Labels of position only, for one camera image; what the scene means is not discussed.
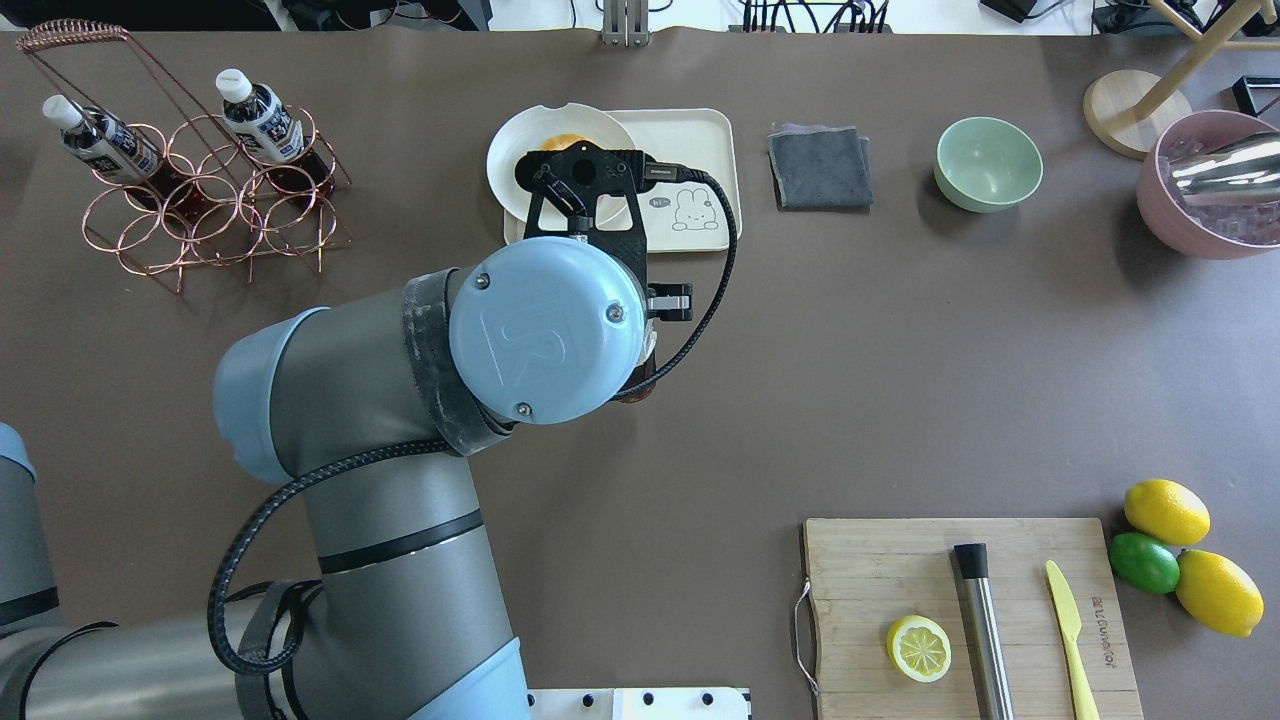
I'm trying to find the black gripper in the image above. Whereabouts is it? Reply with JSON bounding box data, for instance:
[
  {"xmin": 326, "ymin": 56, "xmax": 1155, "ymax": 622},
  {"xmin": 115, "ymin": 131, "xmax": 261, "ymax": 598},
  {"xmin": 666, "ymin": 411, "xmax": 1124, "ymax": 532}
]
[{"xmin": 646, "ymin": 284, "xmax": 692, "ymax": 322}]

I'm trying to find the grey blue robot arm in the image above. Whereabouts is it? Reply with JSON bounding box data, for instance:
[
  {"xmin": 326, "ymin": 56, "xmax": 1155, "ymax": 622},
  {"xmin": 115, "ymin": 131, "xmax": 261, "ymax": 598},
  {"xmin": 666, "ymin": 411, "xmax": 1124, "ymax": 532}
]
[{"xmin": 3, "ymin": 236, "xmax": 692, "ymax": 719}]

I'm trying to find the cream rectangular tray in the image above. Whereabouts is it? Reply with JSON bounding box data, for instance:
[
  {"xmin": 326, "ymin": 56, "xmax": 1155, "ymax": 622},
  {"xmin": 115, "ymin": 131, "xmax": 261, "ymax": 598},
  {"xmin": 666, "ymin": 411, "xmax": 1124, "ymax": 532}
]
[{"xmin": 503, "ymin": 108, "xmax": 742, "ymax": 252}]

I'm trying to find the tea bottle in rack right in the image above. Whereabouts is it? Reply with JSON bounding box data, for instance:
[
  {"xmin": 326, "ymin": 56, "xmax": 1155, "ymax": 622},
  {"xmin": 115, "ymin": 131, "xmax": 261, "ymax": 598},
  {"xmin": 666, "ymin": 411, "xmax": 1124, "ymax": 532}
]
[{"xmin": 215, "ymin": 68, "xmax": 332, "ymax": 202}]

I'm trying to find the tea bottle in rack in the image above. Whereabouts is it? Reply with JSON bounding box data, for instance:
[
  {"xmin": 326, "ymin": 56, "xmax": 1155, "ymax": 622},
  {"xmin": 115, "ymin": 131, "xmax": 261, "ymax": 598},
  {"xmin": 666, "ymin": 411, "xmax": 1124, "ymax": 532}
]
[
  {"xmin": 42, "ymin": 95, "xmax": 195, "ymax": 210},
  {"xmin": 215, "ymin": 68, "xmax": 332, "ymax": 202}
]

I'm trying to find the tea bottle in rack left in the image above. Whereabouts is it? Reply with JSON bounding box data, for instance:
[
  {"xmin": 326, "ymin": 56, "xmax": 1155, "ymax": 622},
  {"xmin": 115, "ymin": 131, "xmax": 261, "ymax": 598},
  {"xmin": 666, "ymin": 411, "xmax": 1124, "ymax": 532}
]
[{"xmin": 42, "ymin": 95, "xmax": 195, "ymax": 210}]

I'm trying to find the glazed donut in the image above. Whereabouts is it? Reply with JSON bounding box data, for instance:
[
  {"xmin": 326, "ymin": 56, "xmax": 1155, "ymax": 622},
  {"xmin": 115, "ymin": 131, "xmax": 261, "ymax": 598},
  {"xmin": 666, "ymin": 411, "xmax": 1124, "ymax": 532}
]
[{"xmin": 539, "ymin": 133, "xmax": 590, "ymax": 152}]

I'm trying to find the grey folded cloth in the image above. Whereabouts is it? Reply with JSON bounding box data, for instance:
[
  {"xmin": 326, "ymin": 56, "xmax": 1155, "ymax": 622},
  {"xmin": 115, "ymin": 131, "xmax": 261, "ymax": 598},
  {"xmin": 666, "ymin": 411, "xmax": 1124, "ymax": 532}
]
[{"xmin": 767, "ymin": 123, "xmax": 876, "ymax": 211}]

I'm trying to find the white round plate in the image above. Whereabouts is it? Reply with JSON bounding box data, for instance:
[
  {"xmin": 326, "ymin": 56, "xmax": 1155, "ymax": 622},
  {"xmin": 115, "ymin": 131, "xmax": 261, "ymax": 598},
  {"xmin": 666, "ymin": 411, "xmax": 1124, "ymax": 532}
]
[{"xmin": 486, "ymin": 102, "xmax": 637, "ymax": 220}]

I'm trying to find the wooden cutting board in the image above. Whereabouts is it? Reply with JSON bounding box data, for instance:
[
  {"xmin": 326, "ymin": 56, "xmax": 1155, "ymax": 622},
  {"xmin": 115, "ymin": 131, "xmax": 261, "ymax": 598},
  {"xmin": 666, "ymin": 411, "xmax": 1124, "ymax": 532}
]
[{"xmin": 803, "ymin": 518, "xmax": 1144, "ymax": 719}]

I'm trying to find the green bowl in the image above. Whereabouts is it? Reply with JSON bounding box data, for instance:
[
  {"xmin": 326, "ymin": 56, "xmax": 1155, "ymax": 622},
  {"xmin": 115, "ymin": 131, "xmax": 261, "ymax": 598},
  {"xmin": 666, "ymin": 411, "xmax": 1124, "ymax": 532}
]
[{"xmin": 933, "ymin": 117, "xmax": 1044, "ymax": 213}]

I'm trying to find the half lemon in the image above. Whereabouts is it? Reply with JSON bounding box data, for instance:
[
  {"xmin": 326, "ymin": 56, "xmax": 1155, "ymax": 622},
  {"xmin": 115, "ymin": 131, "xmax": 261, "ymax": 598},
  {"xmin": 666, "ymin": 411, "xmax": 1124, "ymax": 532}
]
[{"xmin": 886, "ymin": 614, "xmax": 952, "ymax": 683}]

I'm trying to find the wooden stand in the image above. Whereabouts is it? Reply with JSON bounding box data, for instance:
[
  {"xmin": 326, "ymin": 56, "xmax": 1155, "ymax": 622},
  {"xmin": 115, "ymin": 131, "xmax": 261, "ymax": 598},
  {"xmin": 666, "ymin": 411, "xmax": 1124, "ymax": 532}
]
[{"xmin": 1082, "ymin": 1, "xmax": 1277, "ymax": 160}]

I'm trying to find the steel muddler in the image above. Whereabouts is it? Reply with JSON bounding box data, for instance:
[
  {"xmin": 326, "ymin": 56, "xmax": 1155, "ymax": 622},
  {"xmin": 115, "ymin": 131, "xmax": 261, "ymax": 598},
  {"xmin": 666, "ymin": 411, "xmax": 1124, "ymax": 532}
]
[{"xmin": 954, "ymin": 543, "xmax": 1016, "ymax": 719}]

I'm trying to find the yellow lemon near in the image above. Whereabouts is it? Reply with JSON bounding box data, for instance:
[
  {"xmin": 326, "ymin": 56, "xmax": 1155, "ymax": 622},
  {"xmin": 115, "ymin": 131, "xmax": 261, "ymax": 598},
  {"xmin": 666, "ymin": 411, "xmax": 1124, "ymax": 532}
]
[{"xmin": 1123, "ymin": 478, "xmax": 1212, "ymax": 546}]

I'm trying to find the yellow lemon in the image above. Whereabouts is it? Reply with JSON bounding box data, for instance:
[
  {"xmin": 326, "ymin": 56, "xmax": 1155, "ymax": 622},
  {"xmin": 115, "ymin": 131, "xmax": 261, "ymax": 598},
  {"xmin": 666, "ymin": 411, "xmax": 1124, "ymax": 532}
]
[
  {"xmin": 1123, "ymin": 478, "xmax": 1212, "ymax": 546},
  {"xmin": 1175, "ymin": 550, "xmax": 1265, "ymax": 638}
]

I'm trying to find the green lime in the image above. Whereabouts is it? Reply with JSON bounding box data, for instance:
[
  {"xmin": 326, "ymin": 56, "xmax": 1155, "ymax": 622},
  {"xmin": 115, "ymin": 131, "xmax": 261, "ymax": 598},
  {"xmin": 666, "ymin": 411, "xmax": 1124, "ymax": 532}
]
[{"xmin": 1108, "ymin": 532, "xmax": 1181, "ymax": 594}]

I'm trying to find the pink bowl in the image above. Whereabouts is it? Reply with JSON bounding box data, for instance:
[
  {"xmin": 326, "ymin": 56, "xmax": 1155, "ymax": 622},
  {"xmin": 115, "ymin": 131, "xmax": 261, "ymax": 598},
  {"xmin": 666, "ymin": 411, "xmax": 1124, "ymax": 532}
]
[{"xmin": 1137, "ymin": 110, "xmax": 1277, "ymax": 259}]

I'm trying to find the steel shaker in bowl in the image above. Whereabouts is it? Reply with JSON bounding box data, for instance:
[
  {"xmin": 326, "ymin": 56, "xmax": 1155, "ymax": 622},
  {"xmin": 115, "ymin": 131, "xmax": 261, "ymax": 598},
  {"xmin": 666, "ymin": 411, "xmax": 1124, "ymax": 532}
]
[{"xmin": 1169, "ymin": 131, "xmax": 1279, "ymax": 206}]

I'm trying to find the yellow plastic knife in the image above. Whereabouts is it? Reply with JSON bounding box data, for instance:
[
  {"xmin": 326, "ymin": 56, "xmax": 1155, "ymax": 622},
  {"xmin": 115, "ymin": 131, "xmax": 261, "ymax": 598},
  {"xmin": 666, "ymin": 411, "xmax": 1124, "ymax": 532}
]
[{"xmin": 1044, "ymin": 560, "xmax": 1101, "ymax": 719}]

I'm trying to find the yellow lemon far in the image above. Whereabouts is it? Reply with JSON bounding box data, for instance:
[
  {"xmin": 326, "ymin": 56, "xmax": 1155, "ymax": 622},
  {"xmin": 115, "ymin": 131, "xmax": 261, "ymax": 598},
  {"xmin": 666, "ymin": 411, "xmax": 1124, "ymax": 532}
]
[{"xmin": 1175, "ymin": 550, "xmax": 1265, "ymax": 638}]

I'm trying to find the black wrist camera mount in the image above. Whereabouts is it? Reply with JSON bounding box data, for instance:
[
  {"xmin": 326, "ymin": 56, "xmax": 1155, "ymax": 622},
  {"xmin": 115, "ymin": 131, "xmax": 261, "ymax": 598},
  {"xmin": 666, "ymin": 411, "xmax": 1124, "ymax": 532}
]
[{"xmin": 515, "ymin": 141, "xmax": 657, "ymax": 286}]

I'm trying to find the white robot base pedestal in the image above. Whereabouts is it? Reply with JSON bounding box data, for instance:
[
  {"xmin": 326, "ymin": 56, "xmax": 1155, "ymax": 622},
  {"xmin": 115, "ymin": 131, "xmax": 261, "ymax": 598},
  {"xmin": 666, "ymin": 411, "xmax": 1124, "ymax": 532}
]
[{"xmin": 527, "ymin": 687, "xmax": 753, "ymax": 719}]

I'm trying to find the copper wire bottle rack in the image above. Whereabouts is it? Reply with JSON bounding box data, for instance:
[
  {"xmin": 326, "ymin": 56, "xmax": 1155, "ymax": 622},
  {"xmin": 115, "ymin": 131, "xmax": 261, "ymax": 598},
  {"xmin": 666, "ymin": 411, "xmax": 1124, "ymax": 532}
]
[{"xmin": 15, "ymin": 19, "xmax": 353, "ymax": 295}]

